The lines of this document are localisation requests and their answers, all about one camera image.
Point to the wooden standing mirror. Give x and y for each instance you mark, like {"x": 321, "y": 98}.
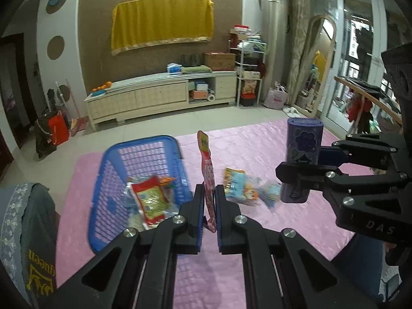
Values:
{"x": 318, "y": 54}

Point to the pink quilted mat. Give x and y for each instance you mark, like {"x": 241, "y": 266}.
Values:
{"x": 251, "y": 144}

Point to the red and yellow snack bag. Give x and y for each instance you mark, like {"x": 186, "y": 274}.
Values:
{"x": 151, "y": 199}

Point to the black bag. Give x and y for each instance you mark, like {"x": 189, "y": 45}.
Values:
{"x": 41, "y": 141}

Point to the patterned beige curtain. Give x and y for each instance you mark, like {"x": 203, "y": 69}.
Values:
{"x": 297, "y": 38}

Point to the silver standing air conditioner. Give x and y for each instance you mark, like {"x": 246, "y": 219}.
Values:
{"x": 273, "y": 38}

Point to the red shopping bag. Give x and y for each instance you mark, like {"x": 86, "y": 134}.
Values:
{"x": 58, "y": 128}

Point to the orange box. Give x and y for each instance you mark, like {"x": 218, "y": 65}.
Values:
{"x": 200, "y": 94}

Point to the wooden clothes rack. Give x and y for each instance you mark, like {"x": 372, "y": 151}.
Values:
{"x": 360, "y": 91}

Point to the blue and white box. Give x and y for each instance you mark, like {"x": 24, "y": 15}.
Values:
{"x": 201, "y": 86}

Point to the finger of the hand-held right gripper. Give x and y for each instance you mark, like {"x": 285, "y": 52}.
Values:
{"x": 302, "y": 173}
{"x": 334, "y": 156}

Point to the white slipper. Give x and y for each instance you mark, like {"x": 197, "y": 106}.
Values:
{"x": 294, "y": 113}
{"x": 288, "y": 110}

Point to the person's leg in jeans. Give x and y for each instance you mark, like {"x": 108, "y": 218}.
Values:
{"x": 363, "y": 264}

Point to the pink snack stick packet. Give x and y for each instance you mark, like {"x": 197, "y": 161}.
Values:
{"x": 208, "y": 173}

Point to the green folded cushion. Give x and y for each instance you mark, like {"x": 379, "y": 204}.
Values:
{"x": 196, "y": 69}

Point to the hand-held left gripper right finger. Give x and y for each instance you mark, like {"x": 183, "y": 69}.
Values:
{"x": 220, "y": 231}

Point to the cream TV cabinet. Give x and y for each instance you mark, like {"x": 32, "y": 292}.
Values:
{"x": 144, "y": 96}

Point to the white paper roll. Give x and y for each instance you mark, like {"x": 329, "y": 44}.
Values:
{"x": 210, "y": 97}

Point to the grey cloth with lace trim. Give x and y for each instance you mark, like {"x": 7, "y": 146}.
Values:
{"x": 32, "y": 231}

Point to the clear blue snack packet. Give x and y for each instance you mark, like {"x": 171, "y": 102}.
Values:
{"x": 130, "y": 199}

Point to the light blue cartoon snack packet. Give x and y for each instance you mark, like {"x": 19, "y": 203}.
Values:
{"x": 239, "y": 185}

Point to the round wall disc blue plate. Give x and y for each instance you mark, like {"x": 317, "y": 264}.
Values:
{"x": 57, "y": 1}

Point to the red gift box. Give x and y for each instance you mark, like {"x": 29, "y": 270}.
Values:
{"x": 241, "y": 29}

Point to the yellow cloth cover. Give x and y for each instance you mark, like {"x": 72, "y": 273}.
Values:
{"x": 161, "y": 22}

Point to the orange printed bag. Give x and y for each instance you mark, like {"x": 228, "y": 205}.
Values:
{"x": 250, "y": 87}

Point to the small light blue snack packet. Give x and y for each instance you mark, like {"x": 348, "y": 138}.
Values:
{"x": 270, "y": 193}

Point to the white metal shelf rack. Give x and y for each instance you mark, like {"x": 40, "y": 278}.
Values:
{"x": 238, "y": 70}

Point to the blue plastic basket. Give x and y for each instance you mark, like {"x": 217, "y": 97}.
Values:
{"x": 106, "y": 180}

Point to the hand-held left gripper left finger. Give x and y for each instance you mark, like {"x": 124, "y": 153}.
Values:
{"x": 200, "y": 231}

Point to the pink broom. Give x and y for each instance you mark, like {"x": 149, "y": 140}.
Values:
{"x": 77, "y": 125}

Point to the orange snack bar packet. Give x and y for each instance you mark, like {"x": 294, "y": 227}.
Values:
{"x": 167, "y": 182}

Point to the white mop stick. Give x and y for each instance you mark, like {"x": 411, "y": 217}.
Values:
{"x": 61, "y": 98}

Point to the brown cardboard box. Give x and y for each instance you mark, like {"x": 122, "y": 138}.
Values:
{"x": 219, "y": 61}

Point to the dark wooden doorway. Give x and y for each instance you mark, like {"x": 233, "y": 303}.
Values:
{"x": 13, "y": 103}

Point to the purple snack can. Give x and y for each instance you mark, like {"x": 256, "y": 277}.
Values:
{"x": 301, "y": 148}

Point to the pink tote bag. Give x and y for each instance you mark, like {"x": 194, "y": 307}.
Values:
{"x": 276, "y": 98}

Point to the glass balcony door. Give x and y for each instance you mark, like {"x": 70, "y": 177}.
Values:
{"x": 350, "y": 22}

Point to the bunch of oranges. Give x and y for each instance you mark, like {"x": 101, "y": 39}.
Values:
{"x": 103, "y": 87}

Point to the red garment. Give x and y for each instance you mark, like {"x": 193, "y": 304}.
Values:
{"x": 359, "y": 109}

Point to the blue tissue box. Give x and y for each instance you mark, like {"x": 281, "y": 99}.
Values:
{"x": 174, "y": 69}

